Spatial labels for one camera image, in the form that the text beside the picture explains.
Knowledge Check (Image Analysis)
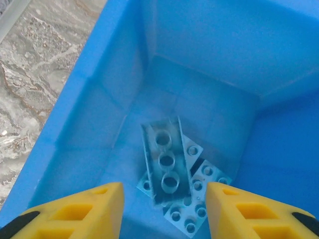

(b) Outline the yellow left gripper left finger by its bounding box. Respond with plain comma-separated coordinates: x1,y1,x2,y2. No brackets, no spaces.
0,182,125,239

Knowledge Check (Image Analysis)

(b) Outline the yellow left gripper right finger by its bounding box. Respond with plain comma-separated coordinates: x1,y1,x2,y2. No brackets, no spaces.
205,181,319,239

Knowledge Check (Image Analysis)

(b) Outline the blue lego brick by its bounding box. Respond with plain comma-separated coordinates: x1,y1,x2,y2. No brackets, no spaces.
163,159,232,236
136,134,204,198
140,115,192,209

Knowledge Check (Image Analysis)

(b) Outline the blue plastic bin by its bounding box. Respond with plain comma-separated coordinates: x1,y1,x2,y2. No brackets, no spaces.
0,0,319,239

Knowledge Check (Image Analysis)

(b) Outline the aluminium table side rail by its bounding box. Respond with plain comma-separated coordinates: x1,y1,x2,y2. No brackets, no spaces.
0,0,32,44

